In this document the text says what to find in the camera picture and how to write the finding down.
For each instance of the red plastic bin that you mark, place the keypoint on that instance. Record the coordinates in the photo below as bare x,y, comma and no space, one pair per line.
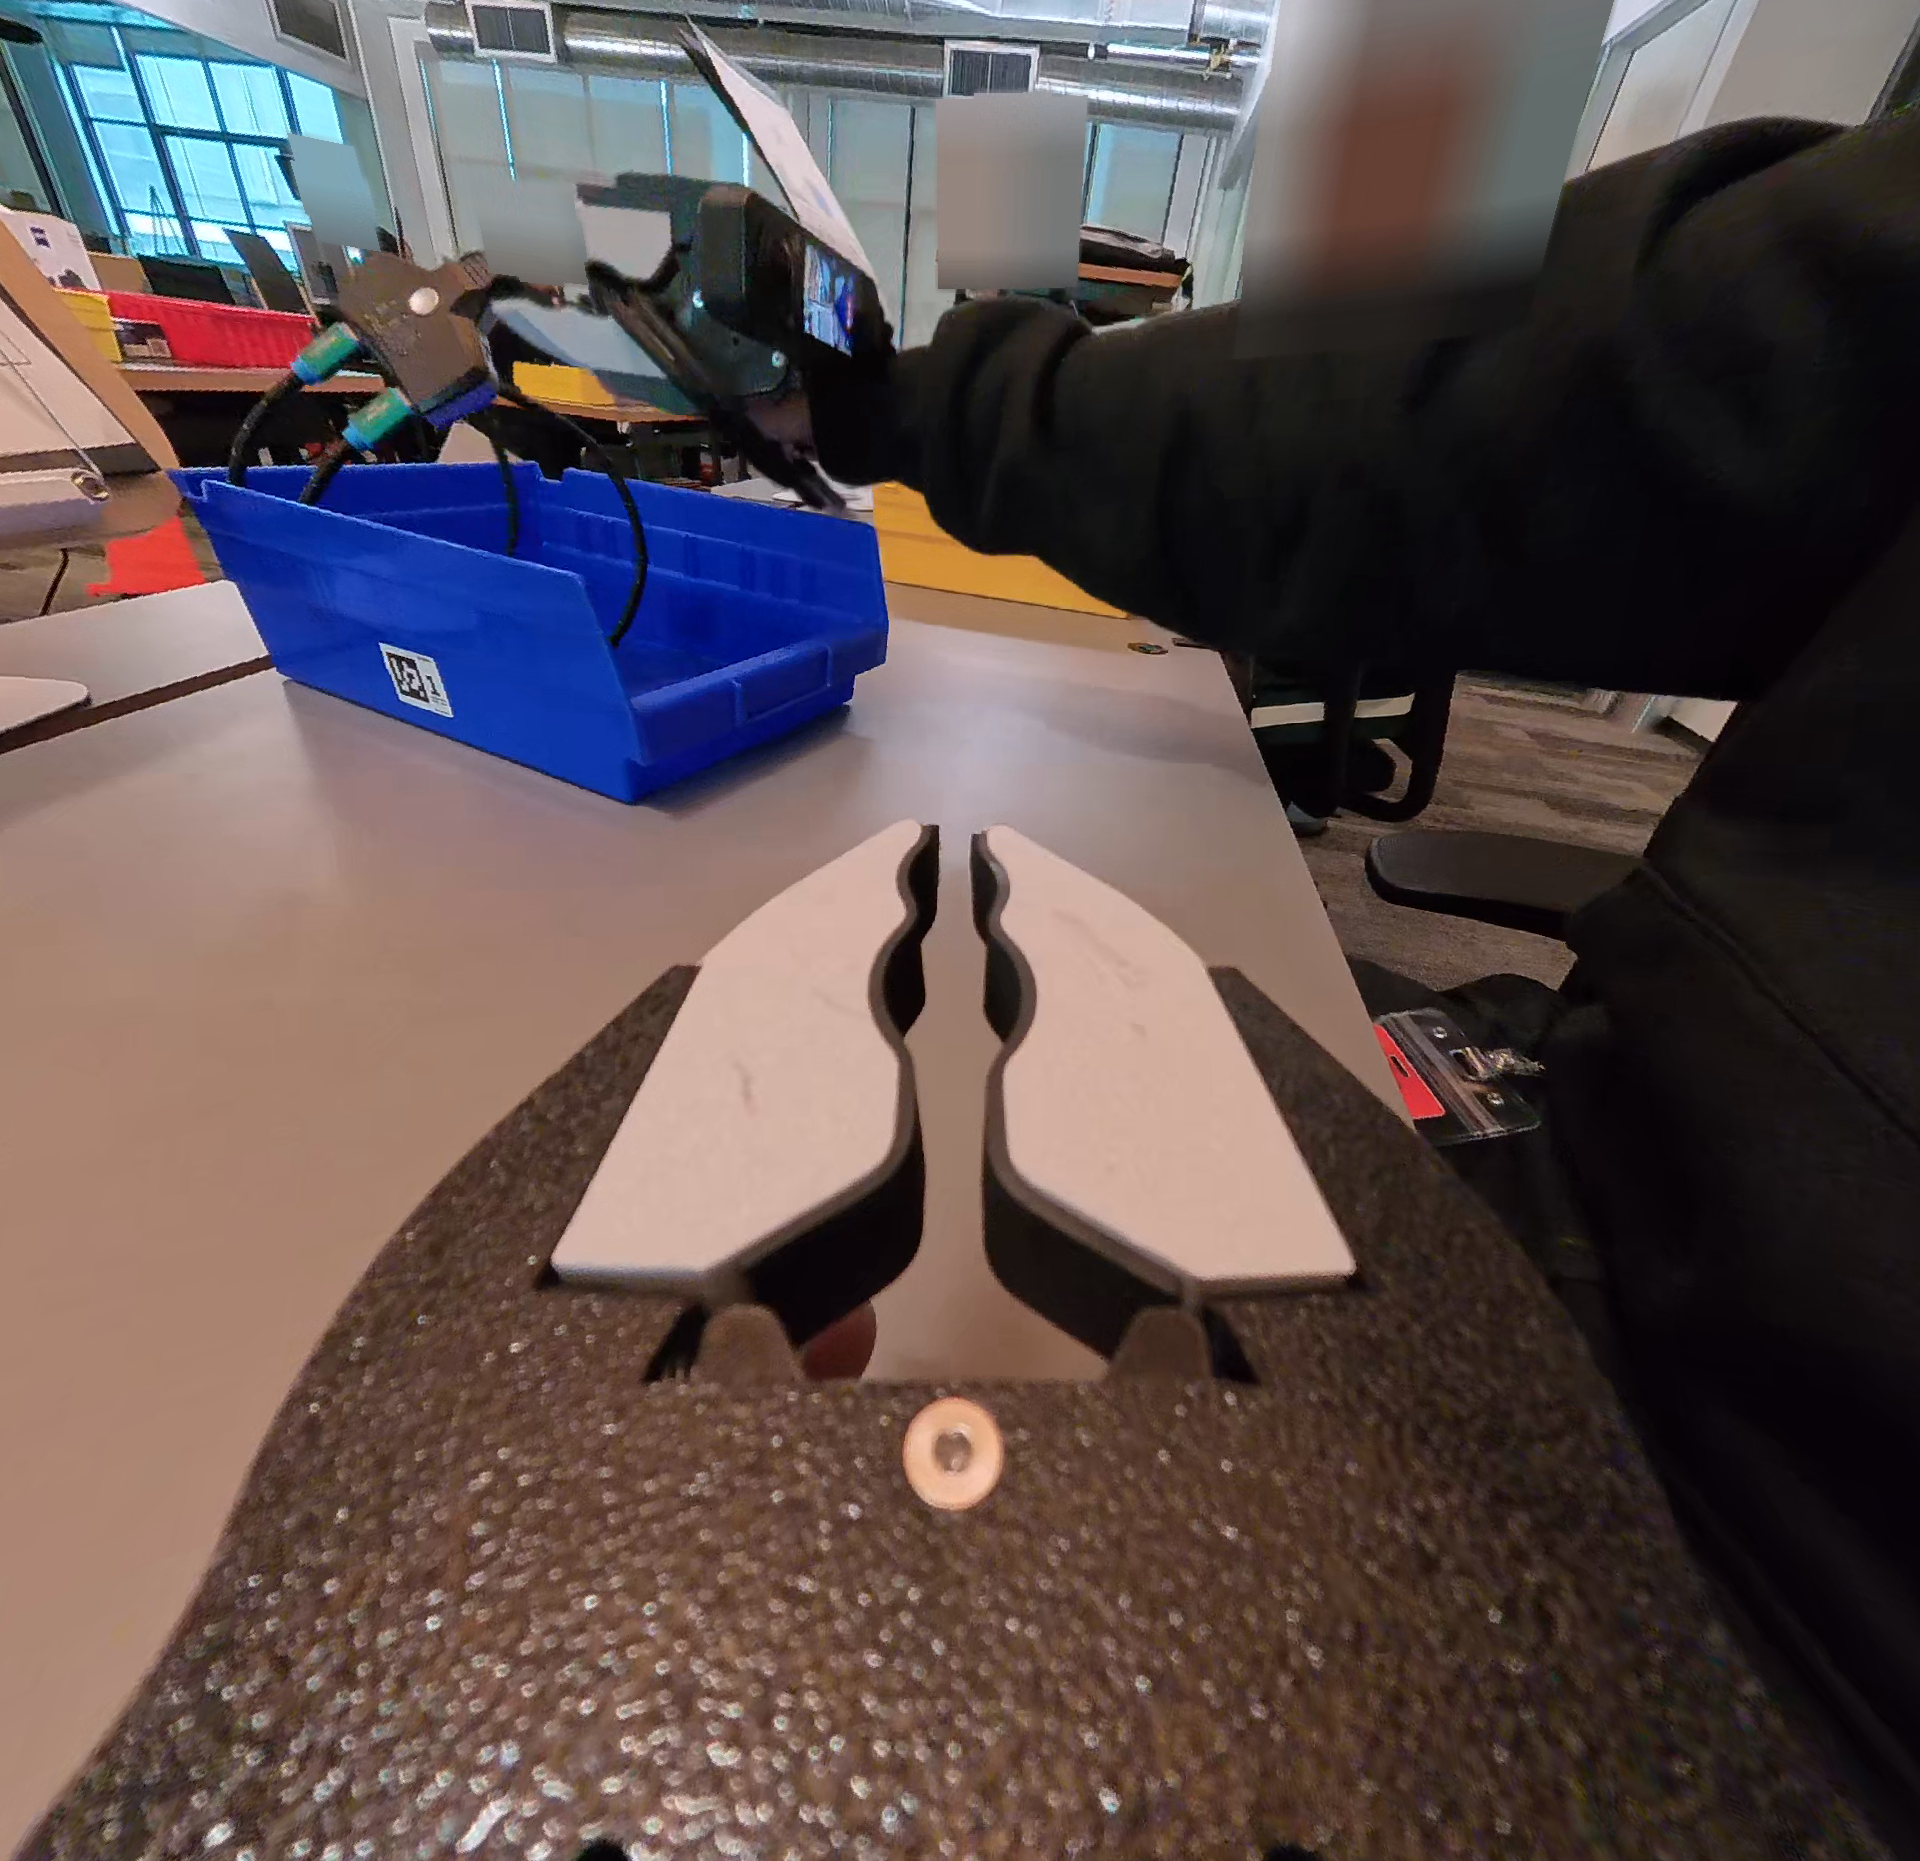
211,324

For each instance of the dark brown adapter box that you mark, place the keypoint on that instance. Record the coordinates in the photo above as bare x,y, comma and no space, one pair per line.
393,329

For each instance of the large window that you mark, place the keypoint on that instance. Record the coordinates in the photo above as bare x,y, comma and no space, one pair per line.
178,138

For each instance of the white blue cardboard box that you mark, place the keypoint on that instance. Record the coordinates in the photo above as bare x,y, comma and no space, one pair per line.
45,237

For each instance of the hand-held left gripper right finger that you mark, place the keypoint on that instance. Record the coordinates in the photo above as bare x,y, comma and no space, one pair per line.
1156,1100

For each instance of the red clear badge holder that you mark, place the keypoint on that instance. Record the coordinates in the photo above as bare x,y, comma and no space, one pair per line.
1446,1063

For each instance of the person's right forearm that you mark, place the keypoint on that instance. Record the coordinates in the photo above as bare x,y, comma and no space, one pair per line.
1080,432

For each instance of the blue plastic bin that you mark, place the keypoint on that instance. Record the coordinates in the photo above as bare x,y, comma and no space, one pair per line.
492,617

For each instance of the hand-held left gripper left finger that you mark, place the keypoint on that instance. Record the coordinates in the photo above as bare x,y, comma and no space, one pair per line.
753,1083

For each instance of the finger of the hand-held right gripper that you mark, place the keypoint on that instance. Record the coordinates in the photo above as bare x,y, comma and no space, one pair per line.
568,347
524,282

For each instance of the black green office chair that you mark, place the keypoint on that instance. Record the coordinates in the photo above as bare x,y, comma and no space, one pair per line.
1349,720

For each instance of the wall air vent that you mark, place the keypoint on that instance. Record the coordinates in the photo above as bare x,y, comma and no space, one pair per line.
991,73
516,29

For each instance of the printed paper sheet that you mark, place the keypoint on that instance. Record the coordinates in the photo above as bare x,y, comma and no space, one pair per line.
45,389

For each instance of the small yellow plastic bin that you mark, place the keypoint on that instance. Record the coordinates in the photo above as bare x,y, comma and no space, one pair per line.
88,324

